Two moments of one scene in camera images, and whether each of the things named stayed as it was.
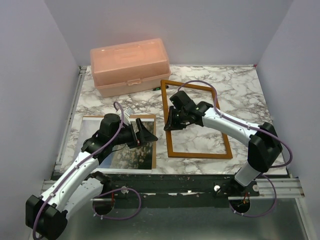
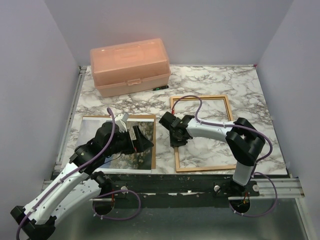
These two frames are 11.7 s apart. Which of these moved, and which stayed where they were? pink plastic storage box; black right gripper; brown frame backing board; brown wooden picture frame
Moved: black right gripper; brown wooden picture frame
Stayed: pink plastic storage box; brown frame backing board
